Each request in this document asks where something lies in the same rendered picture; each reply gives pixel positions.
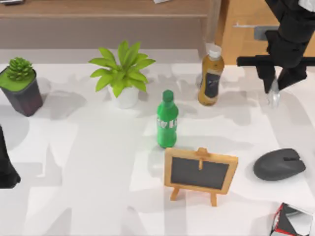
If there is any green bottle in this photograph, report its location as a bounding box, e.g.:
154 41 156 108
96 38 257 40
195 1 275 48
156 89 179 149

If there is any long metal handle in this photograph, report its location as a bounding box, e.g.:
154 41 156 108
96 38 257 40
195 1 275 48
233 22 281 28

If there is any succulent in dark pot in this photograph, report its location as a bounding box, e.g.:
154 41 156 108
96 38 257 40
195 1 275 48
0 57 44 117

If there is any small clear glass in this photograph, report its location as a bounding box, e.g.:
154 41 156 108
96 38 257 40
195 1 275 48
267 78 283 109

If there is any amber bottle with white cap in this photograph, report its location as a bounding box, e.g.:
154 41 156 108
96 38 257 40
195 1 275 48
197 43 225 107

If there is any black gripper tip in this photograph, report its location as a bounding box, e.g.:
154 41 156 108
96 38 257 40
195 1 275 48
0 125 22 190

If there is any leafy plant in white pot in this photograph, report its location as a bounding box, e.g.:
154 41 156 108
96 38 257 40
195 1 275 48
88 40 156 110

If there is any grey computer mouse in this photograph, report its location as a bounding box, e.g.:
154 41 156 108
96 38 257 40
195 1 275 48
253 148 307 182

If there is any red white black box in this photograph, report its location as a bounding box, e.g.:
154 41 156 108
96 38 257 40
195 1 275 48
269 202 315 236

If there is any wooden framed blackboard easel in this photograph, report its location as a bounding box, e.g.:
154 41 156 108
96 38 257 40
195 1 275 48
164 147 239 207

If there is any wooden cupboard door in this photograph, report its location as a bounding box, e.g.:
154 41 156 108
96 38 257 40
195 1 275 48
213 0 315 66

